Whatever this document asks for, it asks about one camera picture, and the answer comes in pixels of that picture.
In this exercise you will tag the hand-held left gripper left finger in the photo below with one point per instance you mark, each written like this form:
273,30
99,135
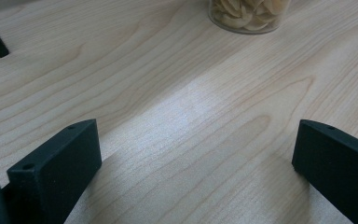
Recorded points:
56,168

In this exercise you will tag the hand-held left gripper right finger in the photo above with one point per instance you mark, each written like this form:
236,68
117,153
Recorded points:
338,168

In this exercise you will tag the pile of pale dried slices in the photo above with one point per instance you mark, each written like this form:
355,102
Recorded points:
248,12

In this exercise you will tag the clear round jar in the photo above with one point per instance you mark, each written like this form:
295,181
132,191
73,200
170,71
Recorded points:
213,16

